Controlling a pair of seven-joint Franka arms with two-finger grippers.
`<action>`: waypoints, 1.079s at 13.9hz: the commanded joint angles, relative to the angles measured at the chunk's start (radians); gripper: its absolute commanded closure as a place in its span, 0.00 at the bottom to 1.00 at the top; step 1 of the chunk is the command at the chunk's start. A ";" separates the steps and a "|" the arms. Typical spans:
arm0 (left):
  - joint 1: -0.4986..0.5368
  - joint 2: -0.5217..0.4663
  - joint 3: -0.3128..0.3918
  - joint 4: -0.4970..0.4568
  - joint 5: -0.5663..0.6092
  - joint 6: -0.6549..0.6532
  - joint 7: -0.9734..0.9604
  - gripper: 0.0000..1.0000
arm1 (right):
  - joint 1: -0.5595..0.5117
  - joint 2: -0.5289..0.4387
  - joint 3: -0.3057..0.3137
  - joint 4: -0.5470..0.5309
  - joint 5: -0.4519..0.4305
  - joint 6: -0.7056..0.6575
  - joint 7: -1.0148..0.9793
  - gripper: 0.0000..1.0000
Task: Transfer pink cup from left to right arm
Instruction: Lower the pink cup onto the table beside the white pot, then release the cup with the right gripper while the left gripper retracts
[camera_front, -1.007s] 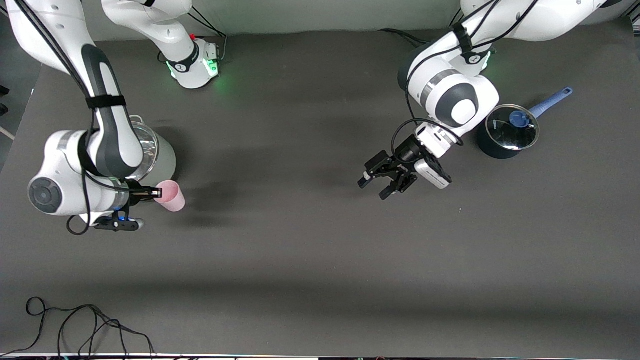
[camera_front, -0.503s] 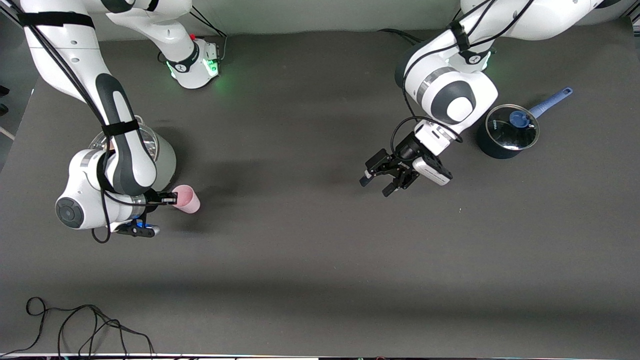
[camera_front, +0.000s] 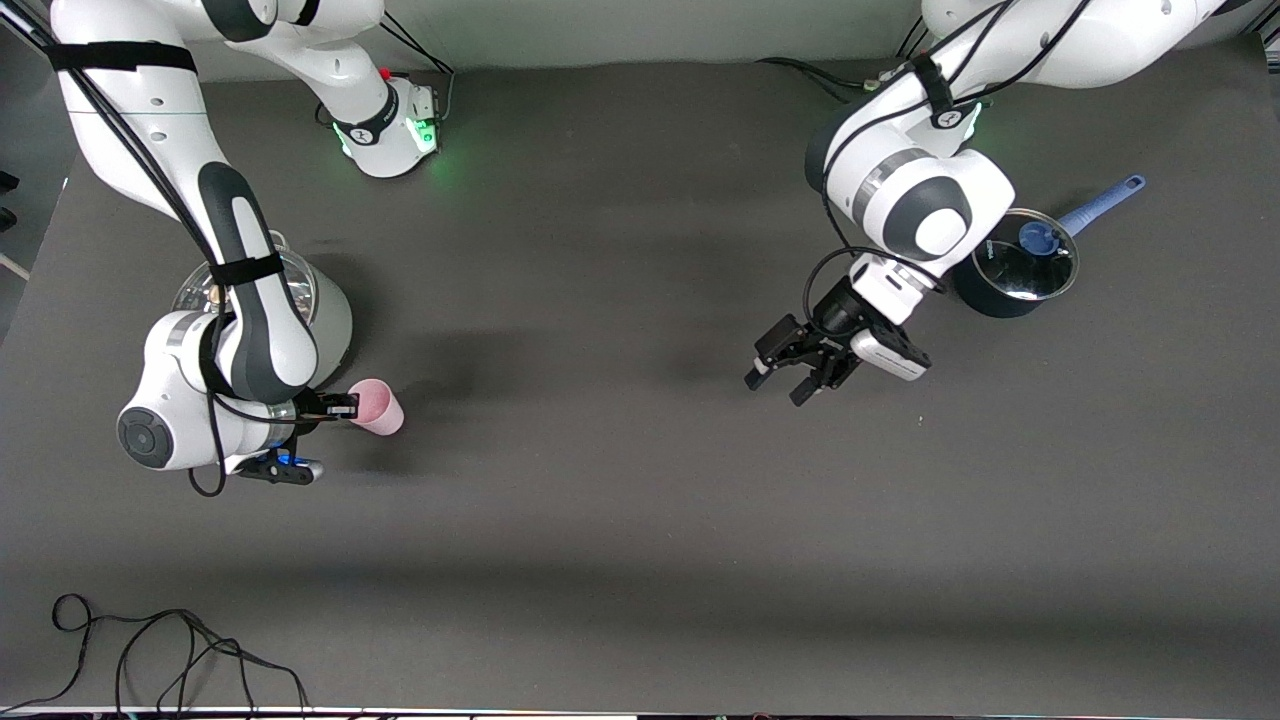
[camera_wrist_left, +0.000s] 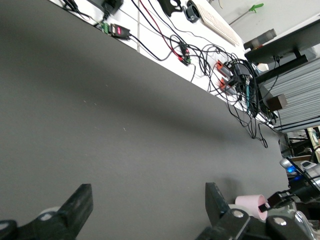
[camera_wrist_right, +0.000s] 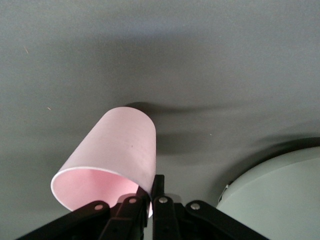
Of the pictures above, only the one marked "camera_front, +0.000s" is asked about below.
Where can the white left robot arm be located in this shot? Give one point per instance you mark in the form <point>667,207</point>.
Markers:
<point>930,200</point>

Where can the black diagonal frame rail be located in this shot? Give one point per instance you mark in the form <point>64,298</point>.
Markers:
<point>25,18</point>

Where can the dark grey table mat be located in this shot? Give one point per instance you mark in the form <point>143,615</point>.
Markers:
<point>640,500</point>

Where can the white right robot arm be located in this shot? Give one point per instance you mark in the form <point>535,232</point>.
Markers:
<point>250,300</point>

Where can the dark blue saucepan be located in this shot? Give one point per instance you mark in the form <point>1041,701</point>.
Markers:
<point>985,300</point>

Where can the pale green stockpot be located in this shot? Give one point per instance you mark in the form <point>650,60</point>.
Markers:
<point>335,320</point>

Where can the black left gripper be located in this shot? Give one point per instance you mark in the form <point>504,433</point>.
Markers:
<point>831,318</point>

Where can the pink plastic cup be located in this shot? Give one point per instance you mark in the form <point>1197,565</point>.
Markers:
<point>380,410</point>

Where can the glass stockpot lid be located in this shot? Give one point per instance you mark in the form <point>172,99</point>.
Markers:
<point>300,285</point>

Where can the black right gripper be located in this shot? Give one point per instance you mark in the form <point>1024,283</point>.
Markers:
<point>322,405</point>

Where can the glass lid blue knob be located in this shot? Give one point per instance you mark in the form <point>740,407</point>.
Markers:
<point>1035,270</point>

